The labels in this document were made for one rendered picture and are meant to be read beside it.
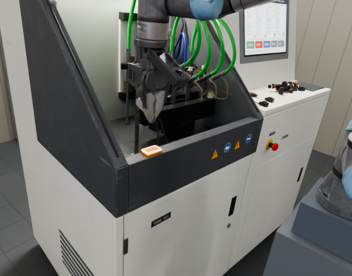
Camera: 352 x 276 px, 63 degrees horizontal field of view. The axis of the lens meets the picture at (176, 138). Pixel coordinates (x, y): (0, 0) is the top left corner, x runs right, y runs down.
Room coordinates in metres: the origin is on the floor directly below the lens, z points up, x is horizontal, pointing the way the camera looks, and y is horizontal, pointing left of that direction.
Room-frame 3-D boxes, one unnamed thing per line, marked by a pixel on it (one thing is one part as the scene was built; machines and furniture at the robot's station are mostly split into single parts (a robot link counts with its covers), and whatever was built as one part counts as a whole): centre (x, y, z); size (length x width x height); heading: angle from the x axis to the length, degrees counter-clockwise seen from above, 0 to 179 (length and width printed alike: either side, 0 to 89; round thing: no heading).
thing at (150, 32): (0.74, 0.08, 1.27); 0.08 x 0.08 x 0.05
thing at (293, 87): (1.47, -0.54, 1.01); 0.23 x 0.11 x 0.06; 135
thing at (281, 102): (1.44, -0.52, 0.96); 0.70 x 0.22 x 0.03; 135
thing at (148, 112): (0.73, 0.09, 1.09); 0.06 x 0.03 x 0.09; 45
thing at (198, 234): (0.87, -0.10, 0.44); 0.65 x 0.02 x 0.68; 135
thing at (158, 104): (0.75, 0.07, 1.09); 0.06 x 0.03 x 0.09; 45
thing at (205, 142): (0.88, -0.09, 0.87); 0.62 x 0.04 x 0.16; 135
